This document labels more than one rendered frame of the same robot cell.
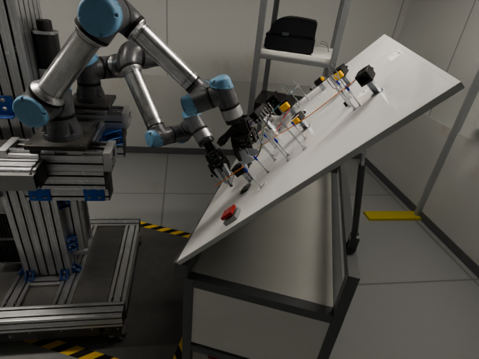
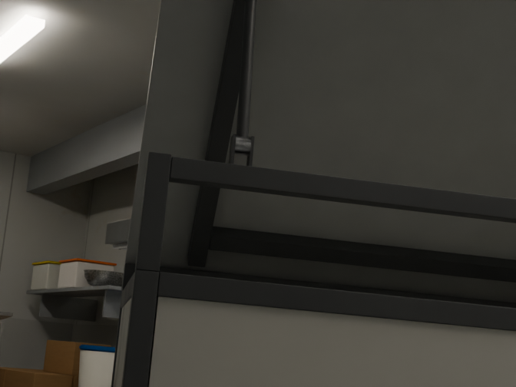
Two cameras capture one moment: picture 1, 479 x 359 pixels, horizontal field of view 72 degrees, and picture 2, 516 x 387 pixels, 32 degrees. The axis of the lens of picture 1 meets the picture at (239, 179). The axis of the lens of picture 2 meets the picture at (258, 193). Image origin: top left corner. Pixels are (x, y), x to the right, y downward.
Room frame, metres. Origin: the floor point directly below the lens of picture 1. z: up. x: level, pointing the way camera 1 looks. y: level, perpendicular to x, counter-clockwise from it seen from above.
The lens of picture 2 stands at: (0.47, -1.87, 0.67)
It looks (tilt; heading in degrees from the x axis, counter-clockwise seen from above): 11 degrees up; 70
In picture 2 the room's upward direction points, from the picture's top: 5 degrees clockwise
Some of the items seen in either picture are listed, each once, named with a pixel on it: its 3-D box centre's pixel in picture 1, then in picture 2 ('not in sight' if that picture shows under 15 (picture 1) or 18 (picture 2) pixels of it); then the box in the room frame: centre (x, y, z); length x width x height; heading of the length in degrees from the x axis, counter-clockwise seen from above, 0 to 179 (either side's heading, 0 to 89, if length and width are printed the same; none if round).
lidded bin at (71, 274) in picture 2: not in sight; (85, 276); (1.86, 6.52, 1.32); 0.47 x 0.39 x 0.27; 102
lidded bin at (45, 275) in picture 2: not in sight; (57, 278); (1.70, 7.26, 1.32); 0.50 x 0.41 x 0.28; 102
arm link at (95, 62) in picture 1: (88, 68); not in sight; (1.74, 0.85, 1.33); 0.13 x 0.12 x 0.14; 138
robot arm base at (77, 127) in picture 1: (60, 124); not in sight; (1.25, 0.75, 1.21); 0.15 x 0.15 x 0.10
